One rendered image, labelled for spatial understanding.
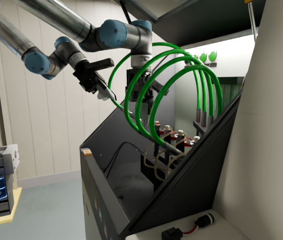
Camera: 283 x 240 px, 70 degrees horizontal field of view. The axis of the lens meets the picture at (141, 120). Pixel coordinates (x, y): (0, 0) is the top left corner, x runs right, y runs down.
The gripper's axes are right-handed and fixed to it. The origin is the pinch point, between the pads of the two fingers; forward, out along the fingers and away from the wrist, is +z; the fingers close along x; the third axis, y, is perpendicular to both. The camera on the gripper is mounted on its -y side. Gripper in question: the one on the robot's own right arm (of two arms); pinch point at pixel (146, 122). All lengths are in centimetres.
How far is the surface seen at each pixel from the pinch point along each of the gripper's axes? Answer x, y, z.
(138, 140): -31.0, -9.6, 17.0
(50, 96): -195, 34, 3
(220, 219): 39.2, 0.7, 13.9
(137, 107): 16.6, 10.6, -8.5
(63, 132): -195, 23, 48
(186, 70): 24.7, 0.4, -18.3
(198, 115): 0.7, -23.8, -1.1
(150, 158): 1.8, -0.7, 13.9
